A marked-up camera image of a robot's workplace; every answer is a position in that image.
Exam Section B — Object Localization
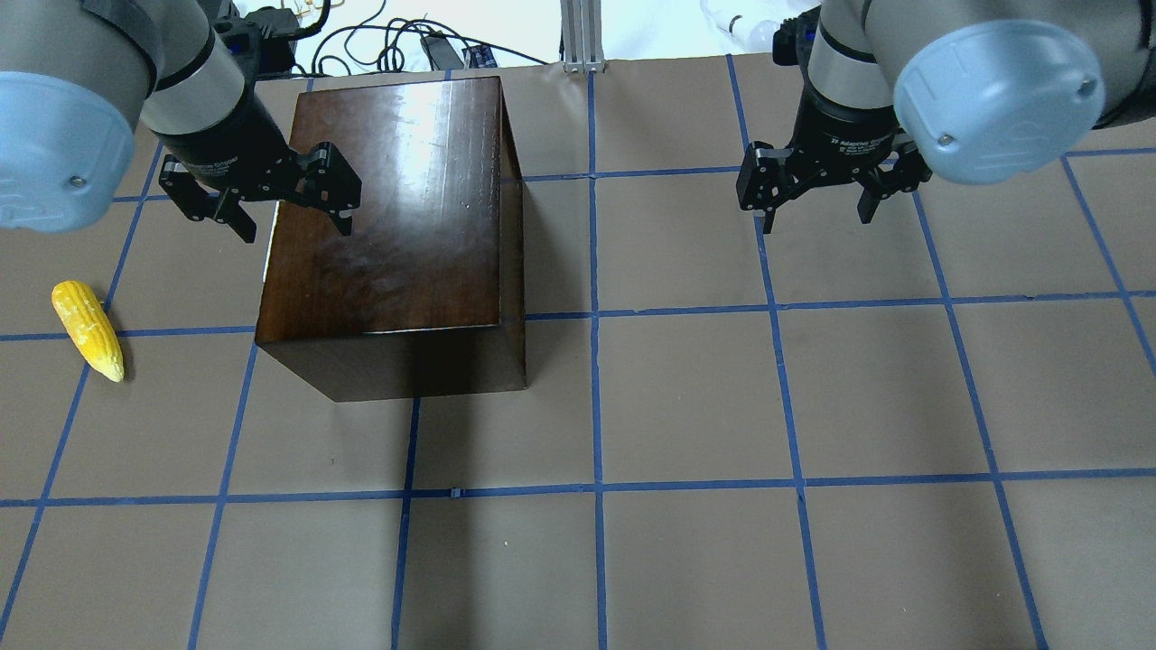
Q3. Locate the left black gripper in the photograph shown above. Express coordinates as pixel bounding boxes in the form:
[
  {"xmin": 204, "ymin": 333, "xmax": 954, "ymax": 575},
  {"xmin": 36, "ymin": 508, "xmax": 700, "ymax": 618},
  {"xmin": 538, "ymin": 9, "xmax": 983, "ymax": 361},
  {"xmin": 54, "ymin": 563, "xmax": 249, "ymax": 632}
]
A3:
[{"xmin": 149, "ymin": 86, "xmax": 362, "ymax": 244}]

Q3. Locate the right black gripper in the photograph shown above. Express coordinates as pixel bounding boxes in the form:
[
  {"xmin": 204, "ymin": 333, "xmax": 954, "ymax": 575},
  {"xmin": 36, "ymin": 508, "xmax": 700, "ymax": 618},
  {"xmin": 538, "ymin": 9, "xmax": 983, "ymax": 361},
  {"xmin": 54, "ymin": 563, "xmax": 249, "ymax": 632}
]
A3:
[{"xmin": 736, "ymin": 86, "xmax": 933, "ymax": 235}]

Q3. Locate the yellow corn cob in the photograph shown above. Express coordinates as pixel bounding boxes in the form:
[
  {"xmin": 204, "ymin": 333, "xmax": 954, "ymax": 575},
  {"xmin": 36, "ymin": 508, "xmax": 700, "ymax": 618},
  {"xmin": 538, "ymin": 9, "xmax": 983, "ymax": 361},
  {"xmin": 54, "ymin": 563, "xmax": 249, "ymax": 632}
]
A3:
[{"xmin": 51, "ymin": 280, "xmax": 126, "ymax": 383}]

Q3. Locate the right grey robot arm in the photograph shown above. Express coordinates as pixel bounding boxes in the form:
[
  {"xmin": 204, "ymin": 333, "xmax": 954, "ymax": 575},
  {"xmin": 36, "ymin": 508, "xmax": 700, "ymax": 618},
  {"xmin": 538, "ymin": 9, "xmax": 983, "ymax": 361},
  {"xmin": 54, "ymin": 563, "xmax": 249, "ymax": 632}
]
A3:
[{"xmin": 736, "ymin": 1, "xmax": 1153, "ymax": 232}]

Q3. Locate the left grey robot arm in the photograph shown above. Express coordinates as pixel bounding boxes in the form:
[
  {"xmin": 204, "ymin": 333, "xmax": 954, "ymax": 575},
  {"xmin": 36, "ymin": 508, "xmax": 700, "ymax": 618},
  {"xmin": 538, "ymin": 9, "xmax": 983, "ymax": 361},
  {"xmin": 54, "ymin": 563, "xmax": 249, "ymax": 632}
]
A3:
[{"xmin": 1, "ymin": 1, "xmax": 362, "ymax": 243}]

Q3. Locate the dark wooden drawer cabinet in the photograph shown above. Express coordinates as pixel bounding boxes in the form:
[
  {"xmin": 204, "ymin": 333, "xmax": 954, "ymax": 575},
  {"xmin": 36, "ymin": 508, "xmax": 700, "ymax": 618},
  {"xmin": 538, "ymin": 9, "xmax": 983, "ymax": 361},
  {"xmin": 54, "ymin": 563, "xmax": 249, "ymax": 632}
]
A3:
[{"xmin": 255, "ymin": 77, "xmax": 527, "ymax": 402}]

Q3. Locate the white light bulb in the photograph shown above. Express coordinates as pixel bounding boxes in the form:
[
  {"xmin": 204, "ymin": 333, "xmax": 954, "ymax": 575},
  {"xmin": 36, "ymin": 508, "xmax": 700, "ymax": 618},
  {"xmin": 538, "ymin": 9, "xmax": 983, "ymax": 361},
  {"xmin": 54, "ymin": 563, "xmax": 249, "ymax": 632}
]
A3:
[{"xmin": 726, "ymin": 14, "xmax": 781, "ymax": 53}]

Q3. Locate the black power adapter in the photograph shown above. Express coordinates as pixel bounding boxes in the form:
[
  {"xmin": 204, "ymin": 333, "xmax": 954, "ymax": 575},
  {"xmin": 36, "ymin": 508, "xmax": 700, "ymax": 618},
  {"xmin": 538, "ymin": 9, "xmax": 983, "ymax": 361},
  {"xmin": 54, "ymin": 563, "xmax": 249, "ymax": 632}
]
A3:
[{"xmin": 420, "ymin": 32, "xmax": 466, "ymax": 71}]

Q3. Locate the aluminium frame post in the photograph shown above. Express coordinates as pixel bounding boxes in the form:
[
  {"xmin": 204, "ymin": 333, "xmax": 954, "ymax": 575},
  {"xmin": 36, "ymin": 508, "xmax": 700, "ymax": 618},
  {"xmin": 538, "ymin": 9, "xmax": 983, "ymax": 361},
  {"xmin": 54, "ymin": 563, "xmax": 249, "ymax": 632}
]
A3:
[{"xmin": 560, "ymin": 0, "xmax": 606, "ymax": 74}]

